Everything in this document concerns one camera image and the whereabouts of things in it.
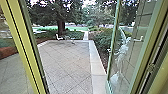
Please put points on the green framed glass window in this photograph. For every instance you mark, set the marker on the green framed glass window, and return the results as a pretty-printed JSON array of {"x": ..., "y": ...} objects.
[{"x": 23, "y": 50}]

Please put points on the small metal garden table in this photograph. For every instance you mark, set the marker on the small metal garden table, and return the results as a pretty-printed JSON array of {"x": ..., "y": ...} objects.
[{"x": 70, "y": 39}]

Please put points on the green framed glass door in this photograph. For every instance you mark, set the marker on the green framed glass door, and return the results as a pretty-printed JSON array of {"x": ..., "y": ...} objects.
[{"x": 140, "y": 50}]

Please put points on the green garden shrub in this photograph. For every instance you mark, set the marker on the green garden shrub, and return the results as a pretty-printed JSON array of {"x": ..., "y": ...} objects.
[{"x": 103, "y": 40}]

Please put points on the white garden statue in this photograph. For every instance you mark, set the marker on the white garden statue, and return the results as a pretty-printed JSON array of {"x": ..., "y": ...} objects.
[{"x": 120, "y": 61}]

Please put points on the dark tree trunk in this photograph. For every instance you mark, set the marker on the dark tree trunk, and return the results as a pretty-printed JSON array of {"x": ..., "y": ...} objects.
[{"x": 61, "y": 27}]

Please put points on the white garden chair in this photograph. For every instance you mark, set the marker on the white garden chair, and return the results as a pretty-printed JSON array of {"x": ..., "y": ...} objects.
[{"x": 59, "y": 37}]

